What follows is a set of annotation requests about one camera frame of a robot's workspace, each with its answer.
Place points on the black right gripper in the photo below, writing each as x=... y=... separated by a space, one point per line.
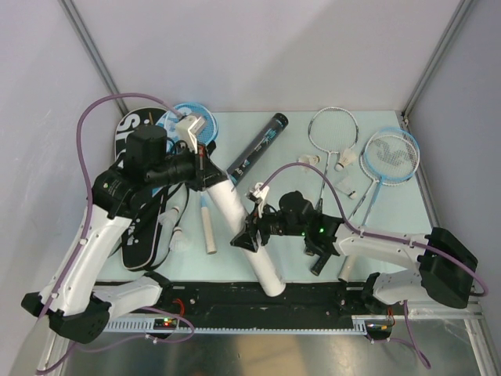
x=255 y=222

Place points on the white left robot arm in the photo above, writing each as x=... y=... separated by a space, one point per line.
x=75 y=310

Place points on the blue racket white grip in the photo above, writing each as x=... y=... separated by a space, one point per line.
x=199 y=135
x=390 y=158

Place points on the grey aluminium frame post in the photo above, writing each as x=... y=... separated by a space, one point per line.
x=445 y=42
x=89 y=45

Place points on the blue racket white grip left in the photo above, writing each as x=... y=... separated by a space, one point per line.
x=199 y=135

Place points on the blue racket white grip right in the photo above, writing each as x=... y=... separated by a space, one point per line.
x=390 y=158

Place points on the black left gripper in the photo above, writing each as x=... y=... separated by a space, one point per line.
x=204 y=178

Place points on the black sport racket cover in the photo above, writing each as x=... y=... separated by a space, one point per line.
x=140 y=244

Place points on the grey aluminium frame post right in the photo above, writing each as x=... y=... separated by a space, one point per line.
x=445 y=42

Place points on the white shuttlecock tube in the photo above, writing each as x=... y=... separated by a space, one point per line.
x=228 y=202

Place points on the grey aluminium frame post left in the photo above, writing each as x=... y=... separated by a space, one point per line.
x=89 y=45

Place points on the black shuttlecock tube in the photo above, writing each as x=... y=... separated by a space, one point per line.
x=256 y=148

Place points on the white racket black grip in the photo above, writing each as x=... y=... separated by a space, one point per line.
x=333 y=130

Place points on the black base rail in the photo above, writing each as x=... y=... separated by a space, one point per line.
x=244 y=305

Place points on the blue sport racket cover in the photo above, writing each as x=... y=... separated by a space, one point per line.
x=166 y=120

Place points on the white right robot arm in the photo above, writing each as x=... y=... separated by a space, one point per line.
x=435 y=265

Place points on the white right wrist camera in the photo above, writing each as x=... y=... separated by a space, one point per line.
x=258 y=193

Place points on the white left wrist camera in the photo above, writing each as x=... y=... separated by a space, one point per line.
x=188 y=129

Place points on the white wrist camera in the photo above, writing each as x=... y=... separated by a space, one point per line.
x=258 y=193
x=188 y=129

